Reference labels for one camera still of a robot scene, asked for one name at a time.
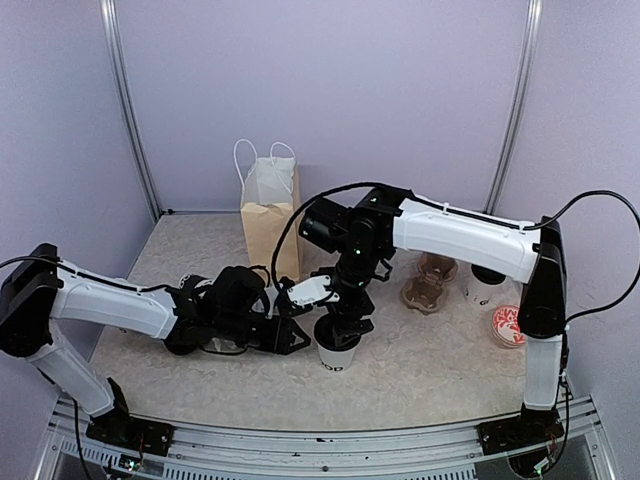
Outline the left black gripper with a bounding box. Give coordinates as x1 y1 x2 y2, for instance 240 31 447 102
216 311 311 355

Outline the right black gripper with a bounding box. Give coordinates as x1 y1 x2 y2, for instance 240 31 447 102
318 243 384 344

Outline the black cup lid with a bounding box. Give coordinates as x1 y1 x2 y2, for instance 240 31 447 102
313 317 361 352
471 264 506 286

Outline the white paper cup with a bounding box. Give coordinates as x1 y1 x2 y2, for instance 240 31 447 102
465 276 503 308
317 339 360 372

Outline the cardboard cup carrier tray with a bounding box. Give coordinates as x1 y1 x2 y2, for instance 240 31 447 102
400 253 459 315

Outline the black cup holding straws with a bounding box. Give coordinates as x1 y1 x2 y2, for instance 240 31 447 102
179 274 215 299

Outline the brown paper bag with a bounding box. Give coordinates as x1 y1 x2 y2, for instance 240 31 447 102
233 139 300 267

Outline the bundle of white straws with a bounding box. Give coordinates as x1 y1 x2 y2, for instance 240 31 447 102
203 338 247 356

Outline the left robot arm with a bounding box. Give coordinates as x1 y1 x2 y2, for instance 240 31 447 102
1 243 311 445

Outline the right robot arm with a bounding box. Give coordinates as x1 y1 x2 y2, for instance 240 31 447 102
287 182 567 444

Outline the stack of black lids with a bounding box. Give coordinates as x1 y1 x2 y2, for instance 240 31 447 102
164 341 200 356

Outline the red patterned small plate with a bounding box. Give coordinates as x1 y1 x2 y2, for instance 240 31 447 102
492 305 526 348

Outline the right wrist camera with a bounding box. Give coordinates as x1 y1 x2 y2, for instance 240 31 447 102
276 275 340 317

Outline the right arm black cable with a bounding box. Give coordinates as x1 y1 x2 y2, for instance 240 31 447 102
269 181 640 321

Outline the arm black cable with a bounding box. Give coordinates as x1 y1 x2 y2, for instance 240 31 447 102
0 255 181 296
269 181 640 321

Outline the front aluminium frame rail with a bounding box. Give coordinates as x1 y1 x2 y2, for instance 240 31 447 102
29 398 616 479

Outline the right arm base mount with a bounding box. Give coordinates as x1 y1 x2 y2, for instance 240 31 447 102
477 415 564 455

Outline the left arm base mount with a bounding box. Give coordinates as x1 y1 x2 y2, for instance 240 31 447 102
86 412 175 457

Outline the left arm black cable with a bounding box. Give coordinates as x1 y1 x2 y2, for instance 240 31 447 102
0 255 181 296

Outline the right aluminium corner post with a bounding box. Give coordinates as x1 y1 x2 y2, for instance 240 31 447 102
484 0 544 214

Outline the aluminium corner post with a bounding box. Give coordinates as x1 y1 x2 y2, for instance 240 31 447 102
484 0 544 214
100 0 163 222

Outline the left aluminium corner post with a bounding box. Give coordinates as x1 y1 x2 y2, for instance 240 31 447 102
100 0 163 222

